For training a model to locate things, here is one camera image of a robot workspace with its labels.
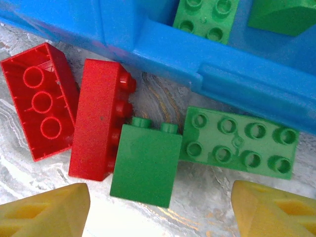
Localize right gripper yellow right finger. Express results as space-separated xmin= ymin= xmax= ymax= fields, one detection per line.
xmin=231 ymin=179 xmax=316 ymax=237

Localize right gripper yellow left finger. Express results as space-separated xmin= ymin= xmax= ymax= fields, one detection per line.
xmin=0 ymin=182 xmax=91 ymax=237

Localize red lego brick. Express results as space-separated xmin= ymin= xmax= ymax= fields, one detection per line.
xmin=0 ymin=42 xmax=80 ymax=163
xmin=68 ymin=58 xmax=137 ymax=183

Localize tall green lego brick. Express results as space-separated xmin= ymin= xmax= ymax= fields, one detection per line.
xmin=109 ymin=116 xmax=184 ymax=208

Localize green lego plate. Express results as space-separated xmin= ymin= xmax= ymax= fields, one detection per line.
xmin=172 ymin=0 xmax=239 ymax=45
xmin=178 ymin=106 xmax=301 ymax=180

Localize blue three-compartment plastic bin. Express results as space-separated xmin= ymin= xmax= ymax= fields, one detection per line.
xmin=0 ymin=0 xmax=316 ymax=135

